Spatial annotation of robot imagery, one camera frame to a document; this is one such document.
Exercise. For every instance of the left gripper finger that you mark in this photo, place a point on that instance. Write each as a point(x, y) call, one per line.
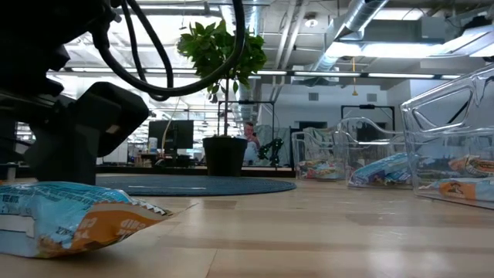
point(61, 170)

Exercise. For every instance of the blue bar red end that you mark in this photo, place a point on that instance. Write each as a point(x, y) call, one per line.
point(328, 170)

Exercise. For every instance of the blue granola bar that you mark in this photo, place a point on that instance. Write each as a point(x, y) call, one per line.
point(380, 170)

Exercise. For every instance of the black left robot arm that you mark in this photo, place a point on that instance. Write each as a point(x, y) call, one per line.
point(38, 23)

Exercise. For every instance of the small black robot arm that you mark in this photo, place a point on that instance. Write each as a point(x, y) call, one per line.
point(274, 148)

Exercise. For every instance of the light blue bar orange end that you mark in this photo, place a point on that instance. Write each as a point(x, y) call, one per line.
point(69, 220)

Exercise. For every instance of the black computer monitor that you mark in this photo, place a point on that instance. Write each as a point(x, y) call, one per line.
point(170, 135)

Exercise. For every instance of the round dark woven placemat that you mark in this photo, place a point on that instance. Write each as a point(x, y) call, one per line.
point(212, 185)

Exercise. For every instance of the green plant in black pot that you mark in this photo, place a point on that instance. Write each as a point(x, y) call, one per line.
point(225, 154)

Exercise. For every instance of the person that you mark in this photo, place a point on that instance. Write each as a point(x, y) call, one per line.
point(252, 148)

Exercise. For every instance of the clear plastic bin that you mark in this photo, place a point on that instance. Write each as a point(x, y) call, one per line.
point(308, 146)
point(436, 154)
point(355, 131)

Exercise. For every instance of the yellow hanging pendant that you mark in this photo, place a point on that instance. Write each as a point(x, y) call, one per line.
point(354, 92)

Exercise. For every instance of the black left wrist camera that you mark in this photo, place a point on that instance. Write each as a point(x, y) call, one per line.
point(112, 112)

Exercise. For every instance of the black aluminium table frame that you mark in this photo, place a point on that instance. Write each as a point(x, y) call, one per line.
point(127, 171)

